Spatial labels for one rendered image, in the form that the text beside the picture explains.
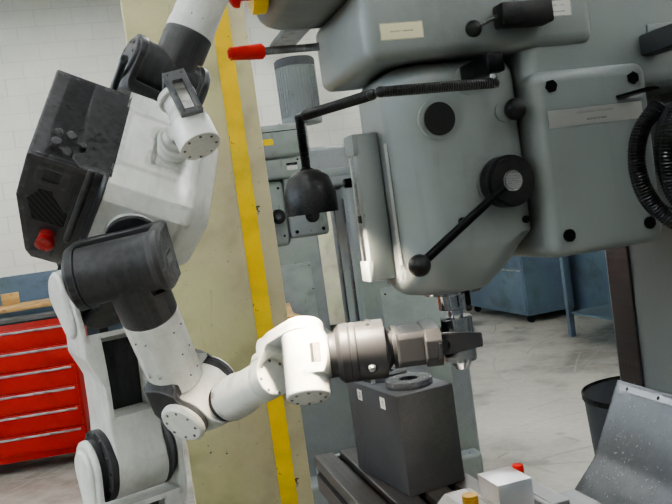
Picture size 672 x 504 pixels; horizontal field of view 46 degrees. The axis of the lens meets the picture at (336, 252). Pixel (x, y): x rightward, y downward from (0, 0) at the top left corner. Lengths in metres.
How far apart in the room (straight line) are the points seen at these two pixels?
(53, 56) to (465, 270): 9.43
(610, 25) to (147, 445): 1.12
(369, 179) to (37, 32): 9.41
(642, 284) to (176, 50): 0.91
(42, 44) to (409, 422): 9.24
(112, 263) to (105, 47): 9.21
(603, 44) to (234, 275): 1.89
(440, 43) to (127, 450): 0.98
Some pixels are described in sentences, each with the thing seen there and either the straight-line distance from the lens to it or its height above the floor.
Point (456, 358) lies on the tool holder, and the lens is 1.18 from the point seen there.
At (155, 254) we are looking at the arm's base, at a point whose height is 1.42.
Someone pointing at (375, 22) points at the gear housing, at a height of 1.68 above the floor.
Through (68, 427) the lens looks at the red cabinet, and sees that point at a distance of 5.70.
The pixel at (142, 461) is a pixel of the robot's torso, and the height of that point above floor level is 1.02.
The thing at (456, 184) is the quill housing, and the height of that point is 1.46.
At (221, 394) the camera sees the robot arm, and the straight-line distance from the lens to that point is 1.30.
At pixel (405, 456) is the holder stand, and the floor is 0.99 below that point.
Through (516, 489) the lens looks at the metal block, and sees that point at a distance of 1.14.
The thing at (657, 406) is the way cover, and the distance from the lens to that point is 1.44.
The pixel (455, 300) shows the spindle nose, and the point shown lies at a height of 1.29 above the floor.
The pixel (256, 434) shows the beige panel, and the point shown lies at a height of 0.69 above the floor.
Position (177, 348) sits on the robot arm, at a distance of 1.28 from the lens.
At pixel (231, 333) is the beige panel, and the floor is 1.07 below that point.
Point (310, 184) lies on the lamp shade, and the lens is 1.05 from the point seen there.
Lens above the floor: 1.45
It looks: 3 degrees down
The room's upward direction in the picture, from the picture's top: 8 degrees counter-clockwise
